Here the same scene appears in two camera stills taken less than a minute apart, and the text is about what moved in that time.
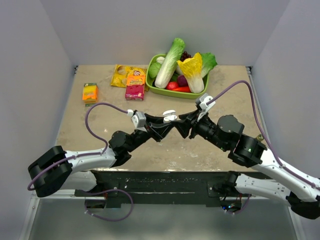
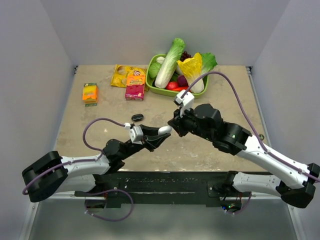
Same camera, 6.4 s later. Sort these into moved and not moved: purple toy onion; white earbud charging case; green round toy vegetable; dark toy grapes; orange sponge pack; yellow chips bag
Moved: white earbud charging case
Not moved: yellow chips bag; purple toy onion; dark toy grapes; orange sponge pack; green round toy vegetable
